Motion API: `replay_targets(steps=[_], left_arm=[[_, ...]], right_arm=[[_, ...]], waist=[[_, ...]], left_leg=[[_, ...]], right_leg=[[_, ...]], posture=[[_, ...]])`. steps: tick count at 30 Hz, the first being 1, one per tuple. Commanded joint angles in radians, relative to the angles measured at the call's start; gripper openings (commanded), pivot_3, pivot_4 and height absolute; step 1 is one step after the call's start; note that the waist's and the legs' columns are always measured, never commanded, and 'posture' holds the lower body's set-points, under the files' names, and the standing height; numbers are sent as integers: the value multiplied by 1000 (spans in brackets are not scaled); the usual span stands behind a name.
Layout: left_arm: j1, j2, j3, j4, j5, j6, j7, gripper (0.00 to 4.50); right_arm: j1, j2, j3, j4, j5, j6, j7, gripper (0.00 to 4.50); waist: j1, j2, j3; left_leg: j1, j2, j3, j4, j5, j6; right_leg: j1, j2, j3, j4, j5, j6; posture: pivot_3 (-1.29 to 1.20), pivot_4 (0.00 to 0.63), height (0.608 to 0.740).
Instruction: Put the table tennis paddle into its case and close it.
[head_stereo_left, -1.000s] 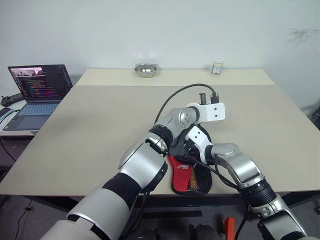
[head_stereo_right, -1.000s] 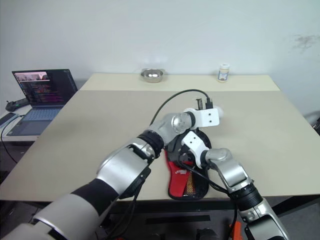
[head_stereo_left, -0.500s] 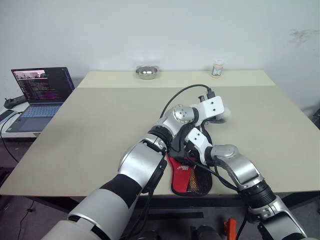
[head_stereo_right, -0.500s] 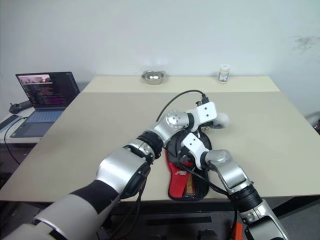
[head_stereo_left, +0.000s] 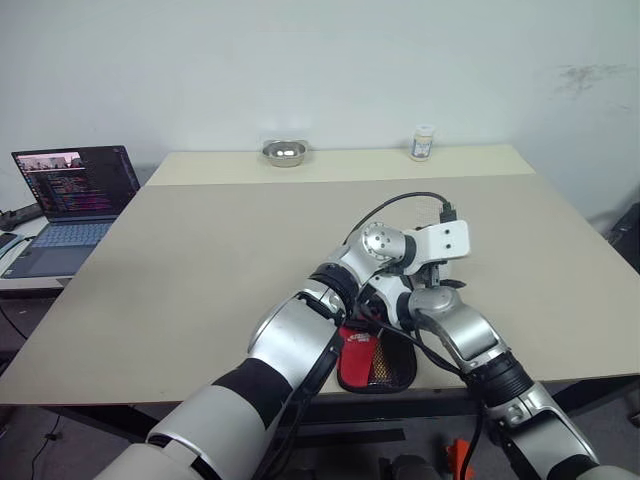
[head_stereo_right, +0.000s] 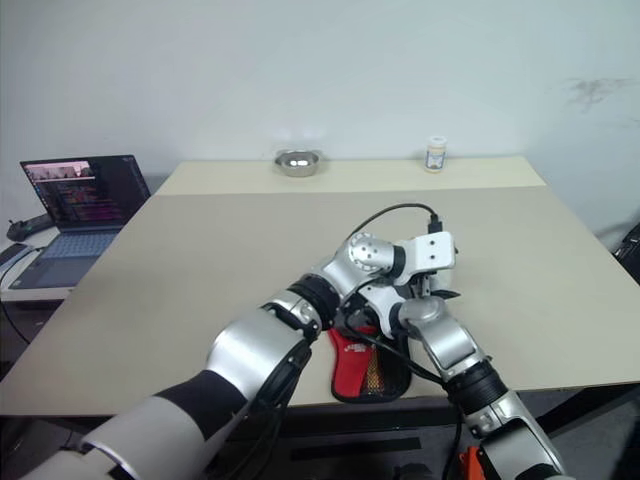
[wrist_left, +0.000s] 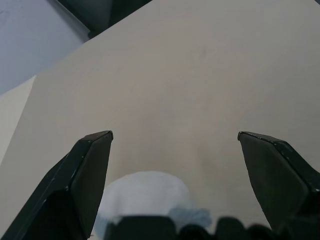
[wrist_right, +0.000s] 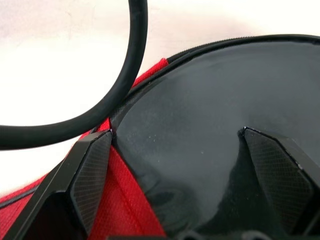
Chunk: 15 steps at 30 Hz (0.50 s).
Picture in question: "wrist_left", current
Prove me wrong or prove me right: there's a black object beside table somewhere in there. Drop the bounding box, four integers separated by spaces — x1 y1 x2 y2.
56 0 152 39

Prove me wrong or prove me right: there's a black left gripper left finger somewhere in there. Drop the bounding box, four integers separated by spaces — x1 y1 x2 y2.
0 130 115 240

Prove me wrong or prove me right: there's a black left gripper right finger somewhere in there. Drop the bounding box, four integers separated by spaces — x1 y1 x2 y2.
237 131 320 230

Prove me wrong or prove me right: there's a white blurred rounded object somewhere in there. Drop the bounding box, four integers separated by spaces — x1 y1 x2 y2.
96 170 214 238

